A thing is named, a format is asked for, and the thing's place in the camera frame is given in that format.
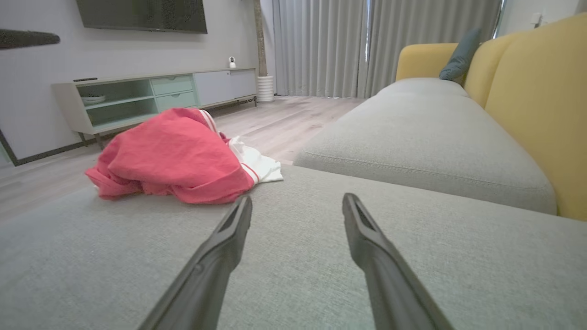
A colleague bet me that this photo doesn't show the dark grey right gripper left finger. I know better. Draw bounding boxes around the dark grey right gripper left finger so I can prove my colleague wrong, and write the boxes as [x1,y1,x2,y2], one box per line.
[138,195,253,330]

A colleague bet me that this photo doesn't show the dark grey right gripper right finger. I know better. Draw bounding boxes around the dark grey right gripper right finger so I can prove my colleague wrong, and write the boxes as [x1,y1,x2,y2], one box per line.
[342,192,455,330]

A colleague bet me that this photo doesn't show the red basketball jersey white sleeves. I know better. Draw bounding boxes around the red basketball jersey white sleeves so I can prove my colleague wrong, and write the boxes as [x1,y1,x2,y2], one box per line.
[85,133,283,204]

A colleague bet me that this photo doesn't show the red mesh shorts white stripe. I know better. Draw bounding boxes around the red mesh shorts white stripe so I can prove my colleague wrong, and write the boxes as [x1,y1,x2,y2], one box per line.
[98,108,226,184]

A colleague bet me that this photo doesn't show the large grey sofa chaise cushion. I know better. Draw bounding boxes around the large grey sofa chaise cushion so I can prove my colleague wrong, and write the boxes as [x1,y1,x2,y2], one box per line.
[0,164,587,330]

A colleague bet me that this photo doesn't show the grey sofa back cushion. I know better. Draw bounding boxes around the grey sofa back cushion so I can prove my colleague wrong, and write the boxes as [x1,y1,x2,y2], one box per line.
[293,93,558,215]

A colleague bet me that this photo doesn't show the white and green TV cabinet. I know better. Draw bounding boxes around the white and green TV cabinet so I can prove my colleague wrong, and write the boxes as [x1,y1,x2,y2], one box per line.
[51,68,257,149]

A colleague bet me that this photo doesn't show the white ribbed floor vase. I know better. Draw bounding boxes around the white ribbed floor vase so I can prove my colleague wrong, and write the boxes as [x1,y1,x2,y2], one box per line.
[256,76,275,103]

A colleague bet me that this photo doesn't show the grey sofa seat cushion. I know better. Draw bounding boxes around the grey sofa seat cushion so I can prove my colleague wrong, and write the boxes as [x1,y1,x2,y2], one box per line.
[376,77,469,98]

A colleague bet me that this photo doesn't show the yellow sofa backrest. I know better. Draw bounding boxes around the yellow sofa backrest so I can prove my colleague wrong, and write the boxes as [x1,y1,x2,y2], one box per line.
[463,13,587,221]

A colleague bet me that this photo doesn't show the teal throw pillow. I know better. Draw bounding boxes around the teal throw pillow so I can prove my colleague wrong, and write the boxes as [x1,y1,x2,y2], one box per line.
[439,28,482,82]

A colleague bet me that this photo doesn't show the wooden trunk pole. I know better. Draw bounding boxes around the wooden trunk pole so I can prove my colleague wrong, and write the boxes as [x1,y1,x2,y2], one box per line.
[254,0,268,77]

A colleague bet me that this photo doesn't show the grey curtain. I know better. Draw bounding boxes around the grey curtain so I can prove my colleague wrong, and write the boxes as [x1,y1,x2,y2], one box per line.
[273,0,370,98]
[365,0,503,98]

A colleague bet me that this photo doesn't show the black wall television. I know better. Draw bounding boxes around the black wall television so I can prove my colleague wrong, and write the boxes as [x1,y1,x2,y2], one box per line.
[76,0,208,34]

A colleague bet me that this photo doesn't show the dark wall shelf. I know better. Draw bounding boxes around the dark wall shelf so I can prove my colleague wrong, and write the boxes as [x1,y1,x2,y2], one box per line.
[0,29,61,50]

